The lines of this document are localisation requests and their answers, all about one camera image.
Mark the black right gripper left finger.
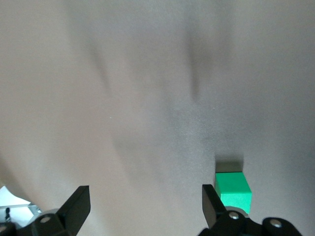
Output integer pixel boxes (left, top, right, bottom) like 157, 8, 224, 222
0, 185, 92, 236

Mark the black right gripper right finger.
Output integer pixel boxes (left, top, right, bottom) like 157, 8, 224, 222
199, 184, 302, 236

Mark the green cube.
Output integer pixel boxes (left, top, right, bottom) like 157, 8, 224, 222
215, 171, 253, 214

